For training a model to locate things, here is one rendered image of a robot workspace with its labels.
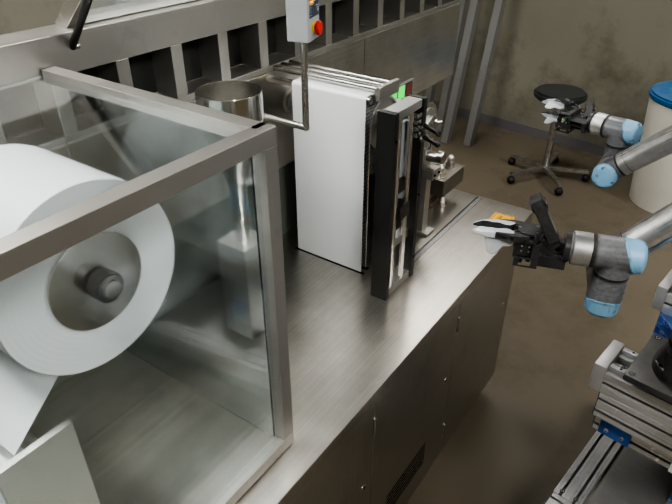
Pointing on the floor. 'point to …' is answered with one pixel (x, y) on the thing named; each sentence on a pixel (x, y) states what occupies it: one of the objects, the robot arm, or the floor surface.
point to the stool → (551, 137)
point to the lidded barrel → (658, 179)
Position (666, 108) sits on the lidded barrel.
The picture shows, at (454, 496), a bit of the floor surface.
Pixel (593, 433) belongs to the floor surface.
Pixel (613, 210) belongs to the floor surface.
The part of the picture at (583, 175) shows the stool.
